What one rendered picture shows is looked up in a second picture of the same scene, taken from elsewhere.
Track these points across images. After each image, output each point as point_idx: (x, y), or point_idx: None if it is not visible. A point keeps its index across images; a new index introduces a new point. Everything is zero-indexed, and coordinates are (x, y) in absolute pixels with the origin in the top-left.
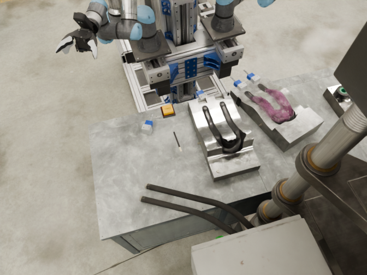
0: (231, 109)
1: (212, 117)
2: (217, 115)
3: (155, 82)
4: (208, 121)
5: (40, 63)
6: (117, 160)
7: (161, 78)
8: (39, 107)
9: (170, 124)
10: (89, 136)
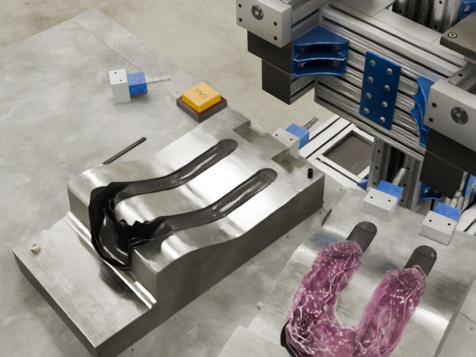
0: (259, 203)
1: (205, 171)
2: (218, 180)
3: (246, 29)
4: (189, 169)
5: None
6: (20, 81)
7: (261, 28)
8: (222, 20)
9: (165, 125)
10: (66, 20)
